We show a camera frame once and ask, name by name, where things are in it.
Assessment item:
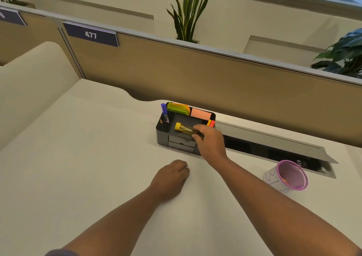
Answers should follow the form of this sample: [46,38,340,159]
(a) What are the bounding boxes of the person's left hand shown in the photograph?
[149,160,190,203]

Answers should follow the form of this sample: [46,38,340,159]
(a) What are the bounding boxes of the person's right hand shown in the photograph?
[192,124,228,165]

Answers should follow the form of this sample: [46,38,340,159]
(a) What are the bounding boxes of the yellow highlighter marker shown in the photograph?
[174,122,203,139]

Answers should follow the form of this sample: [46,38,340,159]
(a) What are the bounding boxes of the person's right forearm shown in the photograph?
[211,157,362,256]

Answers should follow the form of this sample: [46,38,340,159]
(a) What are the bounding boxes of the person's left forearm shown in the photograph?
[45,184,170,256]

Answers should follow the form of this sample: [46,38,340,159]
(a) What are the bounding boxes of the black desk organizer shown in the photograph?
[156,102,216,156]

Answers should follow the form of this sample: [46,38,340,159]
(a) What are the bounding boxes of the pink sticky note pad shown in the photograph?
[190,108,212,121]

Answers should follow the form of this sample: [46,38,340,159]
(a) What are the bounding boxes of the green yellow stapler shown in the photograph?
[166,102,191,116]

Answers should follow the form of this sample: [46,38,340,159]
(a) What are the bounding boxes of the wooden desk partition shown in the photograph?
[58,20,362,147]
[0,3,82,79]

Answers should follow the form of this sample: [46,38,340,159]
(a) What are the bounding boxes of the pink mesh pen cup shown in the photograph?
[263,160,309,194]

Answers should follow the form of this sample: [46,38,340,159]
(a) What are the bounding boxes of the tall snake plant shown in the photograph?
[166,0,211,44]

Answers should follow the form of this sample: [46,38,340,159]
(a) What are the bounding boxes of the dark blue number sign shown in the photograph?
[0,7,27,27]
[62,21,119,48]

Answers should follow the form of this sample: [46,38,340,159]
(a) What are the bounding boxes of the broad leaf plant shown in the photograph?
[310,28,362,79]

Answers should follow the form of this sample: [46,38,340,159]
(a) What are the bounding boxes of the grey cable tray lid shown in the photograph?
[215,121,339,164]

